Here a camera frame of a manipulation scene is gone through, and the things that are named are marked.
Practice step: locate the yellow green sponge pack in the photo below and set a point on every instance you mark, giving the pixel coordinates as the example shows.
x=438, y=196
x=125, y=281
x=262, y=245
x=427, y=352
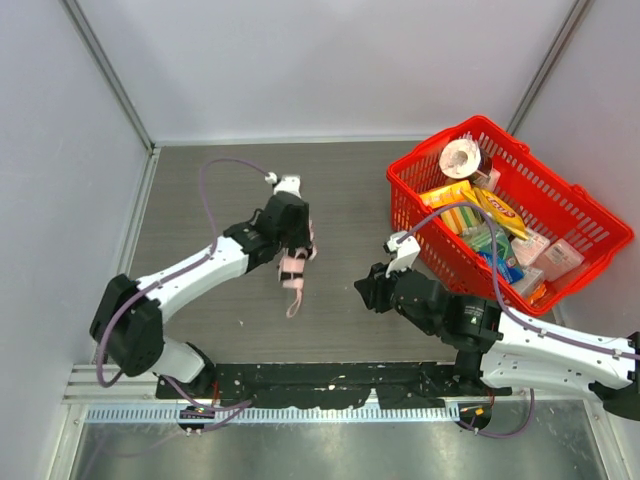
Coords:
x=459, y=219

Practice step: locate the green snack packet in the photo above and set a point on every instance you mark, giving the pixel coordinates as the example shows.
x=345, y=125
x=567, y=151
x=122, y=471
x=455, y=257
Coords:
x=479, y=239

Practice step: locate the pink packaged item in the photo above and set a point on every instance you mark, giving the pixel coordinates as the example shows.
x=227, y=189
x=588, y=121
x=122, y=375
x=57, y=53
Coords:
x=528, y=250

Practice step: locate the red plastic shopping basket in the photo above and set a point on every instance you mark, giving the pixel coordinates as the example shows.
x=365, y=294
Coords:
x=544, y=200

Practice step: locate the orange snack box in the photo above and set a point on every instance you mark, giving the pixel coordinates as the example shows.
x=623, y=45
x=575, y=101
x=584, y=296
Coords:
x=446, y=195

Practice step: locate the clear labelled plastic container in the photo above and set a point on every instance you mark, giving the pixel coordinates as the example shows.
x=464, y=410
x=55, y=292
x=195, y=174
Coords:
x=557, y=260

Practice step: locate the toilet paper roll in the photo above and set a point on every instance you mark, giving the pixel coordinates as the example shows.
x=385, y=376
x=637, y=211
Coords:
x=460, y=159

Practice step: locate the yellow Lays chips bag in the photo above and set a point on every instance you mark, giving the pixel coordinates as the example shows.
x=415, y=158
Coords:
x=498, y=210

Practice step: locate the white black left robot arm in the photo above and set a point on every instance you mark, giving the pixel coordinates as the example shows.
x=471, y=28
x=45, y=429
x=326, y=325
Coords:
x=129, y=322

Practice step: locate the blue snack packet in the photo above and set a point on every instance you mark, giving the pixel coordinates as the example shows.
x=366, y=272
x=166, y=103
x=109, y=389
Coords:
x=509, y=269

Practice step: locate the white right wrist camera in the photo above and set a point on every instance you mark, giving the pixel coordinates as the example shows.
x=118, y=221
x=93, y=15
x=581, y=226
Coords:
x=403, y=249

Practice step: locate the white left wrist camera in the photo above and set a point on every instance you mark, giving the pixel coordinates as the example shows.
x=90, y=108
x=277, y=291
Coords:
x=288, y=183

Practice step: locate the pink and black umbrella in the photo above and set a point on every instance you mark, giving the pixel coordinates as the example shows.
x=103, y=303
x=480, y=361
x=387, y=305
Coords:
x=291, y=271

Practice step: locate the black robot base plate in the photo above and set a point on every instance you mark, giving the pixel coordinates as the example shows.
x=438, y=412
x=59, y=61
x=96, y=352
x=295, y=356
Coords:
x=339, y=386

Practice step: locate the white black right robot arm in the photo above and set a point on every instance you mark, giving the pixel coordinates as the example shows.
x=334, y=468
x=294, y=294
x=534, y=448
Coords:
x=504, y=348

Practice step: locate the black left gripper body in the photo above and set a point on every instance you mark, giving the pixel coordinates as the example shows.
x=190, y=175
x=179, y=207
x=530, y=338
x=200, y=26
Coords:
x=298, y=245

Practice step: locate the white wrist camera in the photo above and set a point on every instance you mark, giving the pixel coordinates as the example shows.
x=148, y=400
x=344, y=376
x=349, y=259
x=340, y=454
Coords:
x=288, y=183
x=403, y=249

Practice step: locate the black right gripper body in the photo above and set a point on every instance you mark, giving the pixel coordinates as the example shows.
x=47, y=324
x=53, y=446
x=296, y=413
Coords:
x=379, y=291

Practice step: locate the white slotted cable duct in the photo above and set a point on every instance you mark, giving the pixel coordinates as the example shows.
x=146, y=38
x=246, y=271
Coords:
x=165, y=413

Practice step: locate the dark brown jar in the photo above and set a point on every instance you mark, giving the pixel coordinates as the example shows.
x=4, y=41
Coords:
x=482, y=176

